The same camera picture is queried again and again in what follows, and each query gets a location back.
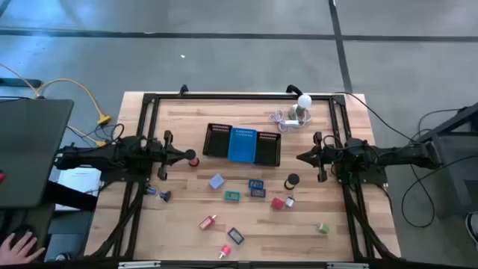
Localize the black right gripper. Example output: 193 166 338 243
297 132 337 183

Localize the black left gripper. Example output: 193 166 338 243
149 129 187 182

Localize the red sand hourglass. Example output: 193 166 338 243
184 148 201 168

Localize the grey cube charger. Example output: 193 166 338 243
208 173 226 191

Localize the black plastic basket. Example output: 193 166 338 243
253 131 282 167
202 123 233 158

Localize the white bulb table lamp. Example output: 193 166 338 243
288 93 313 121

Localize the blue plastic basket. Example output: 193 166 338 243
227 127 258 164

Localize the pink bottle upper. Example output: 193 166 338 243
198 214 217 230

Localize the white paper booklet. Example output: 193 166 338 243
58 167 102 212

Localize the black side table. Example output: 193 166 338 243
412 102 478 217

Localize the dark grey side desk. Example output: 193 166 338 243
0 98 75 208

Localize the black mouse pad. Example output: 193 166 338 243
0 203 57 262

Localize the black floor bar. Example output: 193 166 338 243
0 77 42 89

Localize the person's shoe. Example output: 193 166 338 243
465 211 478 244

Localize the person's hand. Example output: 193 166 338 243
0 231 46 266

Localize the white lamp cable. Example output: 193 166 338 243
269 108 313 134

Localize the black aluminium rig frame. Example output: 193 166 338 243
89 92 400 262

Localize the black floor cable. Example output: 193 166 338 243
401 155 478 229

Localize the silver metal bracket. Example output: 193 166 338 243
118 261 161 269
327 262 370 269

